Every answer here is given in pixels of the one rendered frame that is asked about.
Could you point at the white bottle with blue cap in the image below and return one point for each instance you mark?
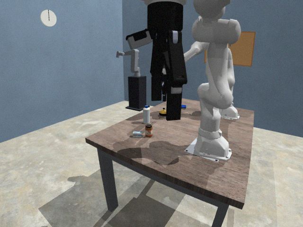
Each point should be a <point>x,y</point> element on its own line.
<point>146,115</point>

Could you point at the orange jar with dark lid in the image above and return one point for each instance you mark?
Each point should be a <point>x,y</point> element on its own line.
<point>148,130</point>

